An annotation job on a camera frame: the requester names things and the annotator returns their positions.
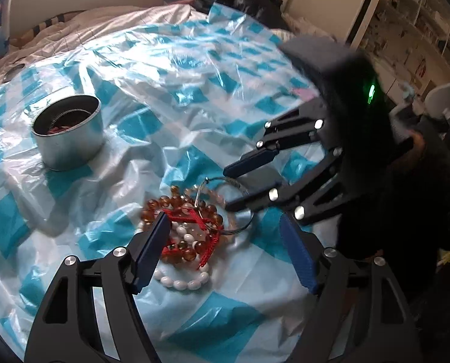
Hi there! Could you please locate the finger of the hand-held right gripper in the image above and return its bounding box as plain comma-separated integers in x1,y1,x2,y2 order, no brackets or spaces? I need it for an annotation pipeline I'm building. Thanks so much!
224,96,343,178
225,147,348,225

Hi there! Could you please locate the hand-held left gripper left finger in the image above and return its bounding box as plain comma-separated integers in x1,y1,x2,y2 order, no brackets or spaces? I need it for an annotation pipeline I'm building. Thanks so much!
24,212,171,363

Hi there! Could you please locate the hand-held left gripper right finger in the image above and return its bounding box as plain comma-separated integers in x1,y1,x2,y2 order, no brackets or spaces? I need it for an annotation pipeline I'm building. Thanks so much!
279,214,426,363

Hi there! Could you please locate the silver wire bangle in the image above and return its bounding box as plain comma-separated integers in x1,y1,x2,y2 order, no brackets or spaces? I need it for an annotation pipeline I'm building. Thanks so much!
194,176,256,236

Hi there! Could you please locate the amber bead bracelet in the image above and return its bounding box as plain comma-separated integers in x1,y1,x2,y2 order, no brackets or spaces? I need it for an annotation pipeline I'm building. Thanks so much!
141,185,226,264

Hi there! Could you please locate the white bead bracelet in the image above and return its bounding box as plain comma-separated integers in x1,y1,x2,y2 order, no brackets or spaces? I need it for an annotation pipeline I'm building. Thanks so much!
136,221,212,293

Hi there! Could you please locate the pale pink bead bracelet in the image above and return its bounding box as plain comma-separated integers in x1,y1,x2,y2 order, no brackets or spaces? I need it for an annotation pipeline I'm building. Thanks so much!
183,185,248,236

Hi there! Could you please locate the red string bracelet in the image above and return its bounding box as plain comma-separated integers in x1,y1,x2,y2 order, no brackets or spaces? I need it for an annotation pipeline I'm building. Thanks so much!
160,206,222,271

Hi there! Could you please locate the silver tin can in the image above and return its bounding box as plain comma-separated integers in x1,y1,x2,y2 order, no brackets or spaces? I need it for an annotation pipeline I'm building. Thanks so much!
31,94,105,172

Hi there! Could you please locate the red bead bracelet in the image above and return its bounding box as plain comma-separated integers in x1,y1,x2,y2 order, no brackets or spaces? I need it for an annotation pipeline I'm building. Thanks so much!
44,123,75,136

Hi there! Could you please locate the silver chain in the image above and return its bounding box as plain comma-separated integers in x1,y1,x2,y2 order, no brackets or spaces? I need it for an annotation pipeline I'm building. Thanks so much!
48,108,94,122

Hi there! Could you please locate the white chair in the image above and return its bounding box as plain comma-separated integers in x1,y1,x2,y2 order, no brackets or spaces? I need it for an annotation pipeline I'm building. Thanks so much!
422,82,450,122

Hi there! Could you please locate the white cabinet door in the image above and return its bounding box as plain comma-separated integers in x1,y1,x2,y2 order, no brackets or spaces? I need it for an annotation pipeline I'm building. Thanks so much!
281,0,391,46

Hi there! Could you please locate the cluttered storage shelf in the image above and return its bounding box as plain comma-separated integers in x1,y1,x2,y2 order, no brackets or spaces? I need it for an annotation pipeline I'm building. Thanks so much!
376,0,450,97

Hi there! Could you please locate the blue checked plastic sheet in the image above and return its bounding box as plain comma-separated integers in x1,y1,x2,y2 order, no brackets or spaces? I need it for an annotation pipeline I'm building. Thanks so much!
0,2,346,363

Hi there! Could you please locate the black plastic bag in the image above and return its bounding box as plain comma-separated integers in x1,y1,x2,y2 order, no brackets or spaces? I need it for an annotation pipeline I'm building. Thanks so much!
215,0,290,31

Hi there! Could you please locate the white checked quilt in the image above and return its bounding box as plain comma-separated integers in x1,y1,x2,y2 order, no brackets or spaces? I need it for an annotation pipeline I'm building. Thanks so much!
0,2,220,95

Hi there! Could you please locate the silver tin lid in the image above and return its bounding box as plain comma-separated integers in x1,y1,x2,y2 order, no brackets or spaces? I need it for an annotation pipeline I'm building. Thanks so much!
5,64,26,81

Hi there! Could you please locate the striped pillow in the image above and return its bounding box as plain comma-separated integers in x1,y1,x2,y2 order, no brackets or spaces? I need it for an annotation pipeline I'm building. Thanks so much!
28,9,86,35

